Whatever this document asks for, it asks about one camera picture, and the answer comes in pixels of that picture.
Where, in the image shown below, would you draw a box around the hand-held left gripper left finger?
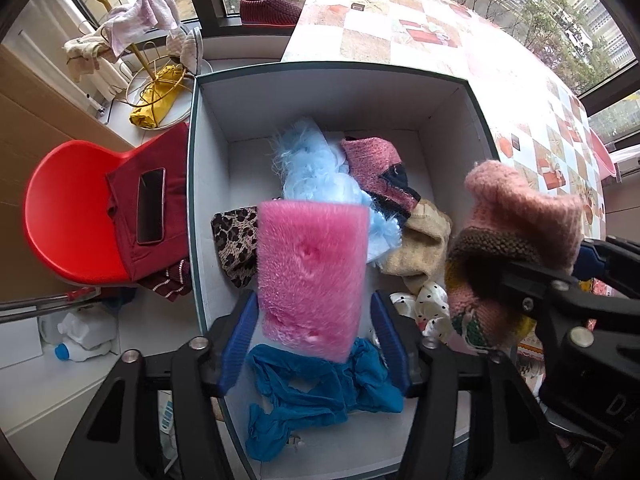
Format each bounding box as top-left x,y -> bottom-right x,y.
55,291 -> 259,480

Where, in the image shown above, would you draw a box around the white plastic jug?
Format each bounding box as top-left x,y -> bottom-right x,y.
39,309 -> 119,364

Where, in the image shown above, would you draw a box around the gold metal rack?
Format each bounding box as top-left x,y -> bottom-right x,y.
86,0 -> 202,128

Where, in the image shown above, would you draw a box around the blue stockings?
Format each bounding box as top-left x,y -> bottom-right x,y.
244,336 -> 405,464

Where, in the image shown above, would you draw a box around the dark red knitted slipper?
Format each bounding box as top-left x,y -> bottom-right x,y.
238,0 -> 304,29

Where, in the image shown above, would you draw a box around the leopard print scrunchie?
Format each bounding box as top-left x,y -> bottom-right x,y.
210,207 -> 262,289

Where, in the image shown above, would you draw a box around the beige hanging cloth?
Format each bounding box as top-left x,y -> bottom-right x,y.
61,31 -> 122,82

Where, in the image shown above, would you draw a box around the red plastic chair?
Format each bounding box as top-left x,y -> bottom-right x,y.
21,121 -> 192,289

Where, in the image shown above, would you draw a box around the light blue fluffy cloth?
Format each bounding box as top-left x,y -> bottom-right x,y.
271,119 -> 402,263

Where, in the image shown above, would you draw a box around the pink plastic basin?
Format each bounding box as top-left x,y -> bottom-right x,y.
589,129 -> 622,182

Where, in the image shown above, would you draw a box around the yellow cloth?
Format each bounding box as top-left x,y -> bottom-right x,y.
129,64 -> 187,129

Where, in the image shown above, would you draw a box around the pink black sock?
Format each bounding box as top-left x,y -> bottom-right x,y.
341,136 -> 422,219

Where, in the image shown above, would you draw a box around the checkered printed tablecloth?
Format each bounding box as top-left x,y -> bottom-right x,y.
281,0 -> 609,241

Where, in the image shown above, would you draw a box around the grey white cardboard box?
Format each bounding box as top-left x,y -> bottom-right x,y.
186,61 -> 502,480

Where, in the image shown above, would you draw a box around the pink fluffy cloth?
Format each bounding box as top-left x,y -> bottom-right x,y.
256,199 -> 372,362

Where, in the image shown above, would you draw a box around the white polka dot scrunchie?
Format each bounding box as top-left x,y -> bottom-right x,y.
389,279 -> 454,344

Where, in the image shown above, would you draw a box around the black smartphone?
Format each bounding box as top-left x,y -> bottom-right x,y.
135,166 -> 167,247

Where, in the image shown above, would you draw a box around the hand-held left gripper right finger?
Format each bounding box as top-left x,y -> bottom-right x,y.
371,292 -> 571,480

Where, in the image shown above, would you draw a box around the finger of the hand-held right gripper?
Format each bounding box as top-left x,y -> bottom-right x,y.
574,239 -> 640,302
500,259 -> 602,332

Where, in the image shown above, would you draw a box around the white quilted cloth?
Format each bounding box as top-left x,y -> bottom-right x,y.
166,26 -> 204,72

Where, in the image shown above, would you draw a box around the beige sock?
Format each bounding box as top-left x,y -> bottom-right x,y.
381,199 -> 454,292

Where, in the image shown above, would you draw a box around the dark red cloth bag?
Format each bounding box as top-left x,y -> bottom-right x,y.
105,151 -> 194,282

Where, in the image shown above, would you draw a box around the dark red striped cloth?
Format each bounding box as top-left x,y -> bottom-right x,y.
139,259 -> 194,302

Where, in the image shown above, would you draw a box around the pale pink hanging cloth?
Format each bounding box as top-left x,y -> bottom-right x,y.
96,0 -> 182,59

